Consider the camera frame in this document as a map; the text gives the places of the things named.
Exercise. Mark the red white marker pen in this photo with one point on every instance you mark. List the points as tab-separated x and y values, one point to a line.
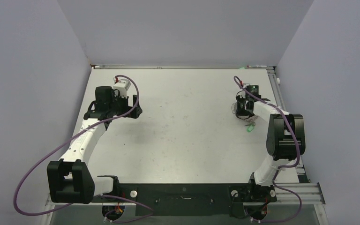
256	66

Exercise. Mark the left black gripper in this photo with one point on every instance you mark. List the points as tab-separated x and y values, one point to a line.
116	96

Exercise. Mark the aluminium frame rail right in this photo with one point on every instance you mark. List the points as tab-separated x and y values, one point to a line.
275	84

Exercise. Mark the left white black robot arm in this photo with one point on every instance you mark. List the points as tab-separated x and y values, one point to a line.
69	178

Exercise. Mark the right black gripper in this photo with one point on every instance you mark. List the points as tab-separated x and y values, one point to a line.
239	99

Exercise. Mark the aluminium rail back edge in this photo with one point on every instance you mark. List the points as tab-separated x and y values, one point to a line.
172	67

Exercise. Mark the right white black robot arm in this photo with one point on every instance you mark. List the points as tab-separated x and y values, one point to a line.
285	141

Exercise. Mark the large metal ring disc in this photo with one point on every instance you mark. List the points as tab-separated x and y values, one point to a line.
252	118

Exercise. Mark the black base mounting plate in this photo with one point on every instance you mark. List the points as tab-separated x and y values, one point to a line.
232	208

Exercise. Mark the aluminium frame rail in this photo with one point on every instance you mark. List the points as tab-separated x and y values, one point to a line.
275	84
282	193

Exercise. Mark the aluminium frame rail front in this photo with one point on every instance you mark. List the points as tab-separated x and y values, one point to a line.
282	193

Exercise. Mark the green key tag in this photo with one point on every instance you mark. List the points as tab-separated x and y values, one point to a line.
250	127

